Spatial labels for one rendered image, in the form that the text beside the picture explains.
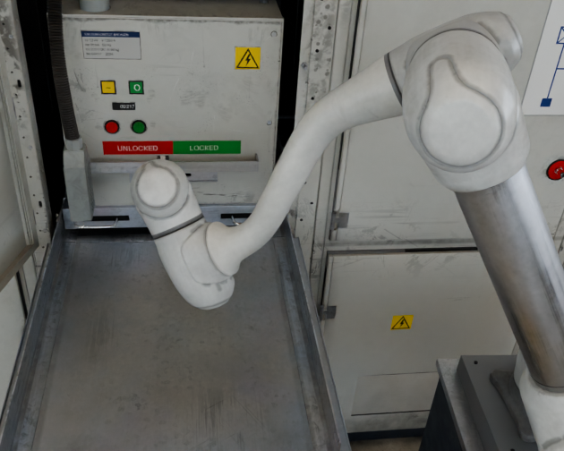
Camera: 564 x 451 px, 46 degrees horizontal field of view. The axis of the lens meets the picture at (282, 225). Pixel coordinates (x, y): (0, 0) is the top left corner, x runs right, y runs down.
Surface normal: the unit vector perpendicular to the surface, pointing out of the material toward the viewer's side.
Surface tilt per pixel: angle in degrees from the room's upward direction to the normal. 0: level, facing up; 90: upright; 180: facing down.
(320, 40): 90
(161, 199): 65
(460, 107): 86
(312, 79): 90
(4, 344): 90
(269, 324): 0
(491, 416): 3
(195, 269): 71
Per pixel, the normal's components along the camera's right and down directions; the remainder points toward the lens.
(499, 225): -0.33, 0.55
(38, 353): 0.06, -0.82
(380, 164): 0.12, 0.57
